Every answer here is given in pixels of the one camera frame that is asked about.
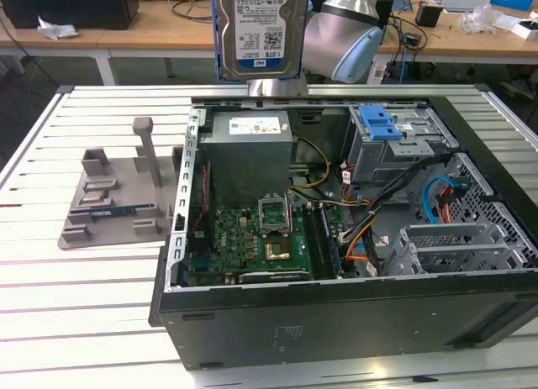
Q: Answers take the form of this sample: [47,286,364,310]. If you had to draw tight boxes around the large black box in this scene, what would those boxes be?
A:
[0,0,140,31]

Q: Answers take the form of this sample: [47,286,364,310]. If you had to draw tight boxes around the small white box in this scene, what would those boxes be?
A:
[510,18,538,40]

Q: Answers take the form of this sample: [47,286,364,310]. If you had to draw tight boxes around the hard disk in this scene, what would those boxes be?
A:
[211,0,311,82]

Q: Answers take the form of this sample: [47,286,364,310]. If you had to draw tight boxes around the orange wire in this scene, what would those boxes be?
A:
[344,224,379,262]

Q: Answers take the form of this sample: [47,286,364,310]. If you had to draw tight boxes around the yellow black wire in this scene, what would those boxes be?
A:
[289,136,333,192]

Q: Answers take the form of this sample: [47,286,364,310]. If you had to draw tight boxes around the wooden desk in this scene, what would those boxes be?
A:
[0,0,219,86]
[376,0,538,81]

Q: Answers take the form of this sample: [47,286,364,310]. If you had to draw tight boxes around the blue data wire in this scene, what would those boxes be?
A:
[422,175,462,227]

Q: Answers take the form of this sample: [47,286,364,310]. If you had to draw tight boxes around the crumpled white paper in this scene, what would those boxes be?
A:
[36,14,81,41]

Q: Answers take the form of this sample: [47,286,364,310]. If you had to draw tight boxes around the green motherboard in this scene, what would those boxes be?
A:
[187,206,341,287]

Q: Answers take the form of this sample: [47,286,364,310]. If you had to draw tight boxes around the crumpled clear plastic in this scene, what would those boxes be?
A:
[457,6,505,34]

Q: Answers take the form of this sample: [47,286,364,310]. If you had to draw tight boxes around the silver CPU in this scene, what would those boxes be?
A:
[82,191,110,206]

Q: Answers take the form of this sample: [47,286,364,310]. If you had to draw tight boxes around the black RAM slot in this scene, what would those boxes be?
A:
[303,203,325,281]

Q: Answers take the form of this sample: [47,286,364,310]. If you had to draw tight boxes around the red yellow power wire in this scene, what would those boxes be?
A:
[435,186,454,233]

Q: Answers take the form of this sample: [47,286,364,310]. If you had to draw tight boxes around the blue green RAM stick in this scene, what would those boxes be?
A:
[90,206,140,219]

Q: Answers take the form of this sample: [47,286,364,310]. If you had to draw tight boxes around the black PC case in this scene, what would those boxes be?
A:
[149,82,538,371]

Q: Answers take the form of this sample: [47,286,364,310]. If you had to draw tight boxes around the metal socket cover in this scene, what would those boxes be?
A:
[256,193,293,239]

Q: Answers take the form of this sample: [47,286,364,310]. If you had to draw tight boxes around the metal disk bay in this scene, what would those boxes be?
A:
[380,223,529,276]

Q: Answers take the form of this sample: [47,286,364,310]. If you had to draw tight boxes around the metal optical drive cage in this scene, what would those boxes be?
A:
[348,105,457,187]

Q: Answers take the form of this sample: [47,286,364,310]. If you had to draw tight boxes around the small black cube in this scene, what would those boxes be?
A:
[414,4,442,28]

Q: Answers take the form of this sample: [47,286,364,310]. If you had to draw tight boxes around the black graphics card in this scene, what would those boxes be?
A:
[237,269,314,286]

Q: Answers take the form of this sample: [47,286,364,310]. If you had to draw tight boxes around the dark blue RAM stick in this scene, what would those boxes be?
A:
[321,206,342,279]

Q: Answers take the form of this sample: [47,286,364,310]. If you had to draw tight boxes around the grey parts rack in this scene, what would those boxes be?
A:
[56,116,186,252]

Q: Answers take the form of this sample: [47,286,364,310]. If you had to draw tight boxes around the black cable bundle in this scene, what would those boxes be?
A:
[363,153,459,276]

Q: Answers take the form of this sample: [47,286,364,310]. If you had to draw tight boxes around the grey power supply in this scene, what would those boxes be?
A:
[198,111,298,209]

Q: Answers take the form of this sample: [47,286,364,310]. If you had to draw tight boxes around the blue plastic latch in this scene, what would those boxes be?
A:
[359,106,400,141]

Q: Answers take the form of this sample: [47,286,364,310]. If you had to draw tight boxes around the CPU socket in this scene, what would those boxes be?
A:
[264,234,294,263]

